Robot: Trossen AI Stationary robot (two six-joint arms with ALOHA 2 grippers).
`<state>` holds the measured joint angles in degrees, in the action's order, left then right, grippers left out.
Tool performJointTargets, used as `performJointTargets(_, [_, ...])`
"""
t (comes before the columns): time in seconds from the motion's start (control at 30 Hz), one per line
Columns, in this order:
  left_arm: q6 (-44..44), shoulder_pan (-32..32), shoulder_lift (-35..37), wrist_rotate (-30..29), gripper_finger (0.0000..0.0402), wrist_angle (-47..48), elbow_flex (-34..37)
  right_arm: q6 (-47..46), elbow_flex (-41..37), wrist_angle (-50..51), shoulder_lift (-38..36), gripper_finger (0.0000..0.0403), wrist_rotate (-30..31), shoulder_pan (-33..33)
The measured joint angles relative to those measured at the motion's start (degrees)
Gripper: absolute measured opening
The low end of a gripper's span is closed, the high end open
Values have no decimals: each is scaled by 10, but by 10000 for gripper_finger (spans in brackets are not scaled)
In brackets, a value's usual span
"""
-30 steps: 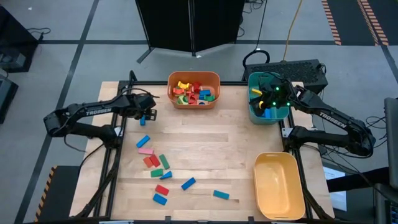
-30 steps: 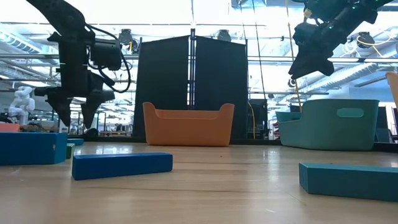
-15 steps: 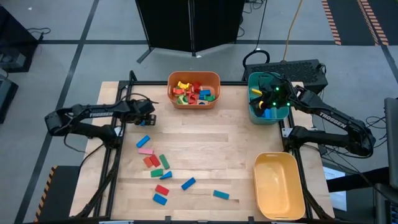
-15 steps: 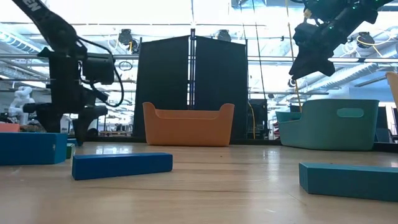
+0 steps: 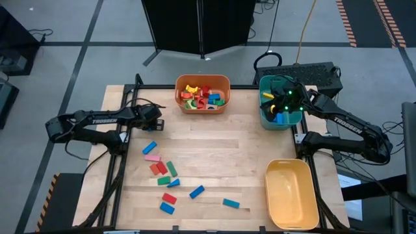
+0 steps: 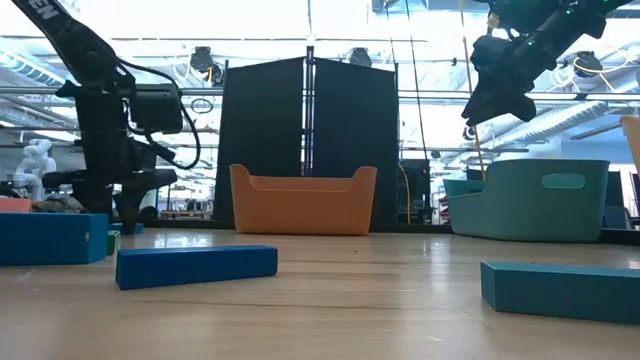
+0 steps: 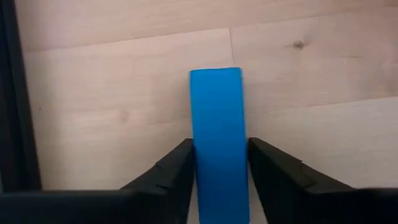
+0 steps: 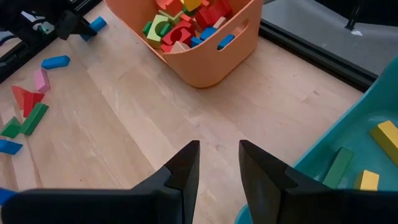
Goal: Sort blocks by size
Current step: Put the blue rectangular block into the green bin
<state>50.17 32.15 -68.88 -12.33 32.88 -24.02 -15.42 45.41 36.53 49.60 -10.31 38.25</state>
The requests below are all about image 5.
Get black perforated computer case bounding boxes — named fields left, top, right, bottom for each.
left=252, top=60, right=345, bottom=107

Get yellow plastic bin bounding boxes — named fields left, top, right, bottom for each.
left=264, top=158, right=320, bottom=231

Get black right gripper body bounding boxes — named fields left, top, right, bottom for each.
left=278, top=84, right=309, bottom=114

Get dark grey equipment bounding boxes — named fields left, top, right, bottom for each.
left=391, top=190, right=416, bottom=234

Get black bar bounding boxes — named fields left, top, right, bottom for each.
left=341, top=174, right=409, bottom=202

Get grey box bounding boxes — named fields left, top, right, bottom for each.
left=0, top=55, right=29, bottom=74

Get black mat hazard stripe edge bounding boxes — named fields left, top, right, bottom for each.
left=34, top=172, right=86, bottom=234

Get thick black cable loop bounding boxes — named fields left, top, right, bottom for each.
left=252, top=51, right=283, bottom=72

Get teal plastic bin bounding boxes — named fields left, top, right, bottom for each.
left=258, top=75, right=304, bottom=131

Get white paper sheet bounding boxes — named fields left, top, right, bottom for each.
left=337, top=174, right=364, bottom=222

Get black mat orange stripes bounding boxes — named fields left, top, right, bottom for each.
left=336, top=0, right=416, bottom=49

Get thin black hanging cable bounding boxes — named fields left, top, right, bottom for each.
left=265, top=0, right=281, bottom=55

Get teal wooden block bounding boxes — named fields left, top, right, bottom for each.
left=222, top=198, right=241, bottom=209

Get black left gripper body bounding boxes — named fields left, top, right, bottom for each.
left=139, top=104, right=163, bottom=122

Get orange plastic bin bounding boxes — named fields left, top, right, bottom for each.
left=174, top=74, right=231, bottom=115

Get long yellow cable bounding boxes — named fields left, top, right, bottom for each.
left=294, top=0, right=318, bottom=65

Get black equipment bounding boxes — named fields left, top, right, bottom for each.
left=0, top=76, right=20, bottom=130

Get dark desk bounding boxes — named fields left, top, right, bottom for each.
left=0, top=5, right=42, bottom=77

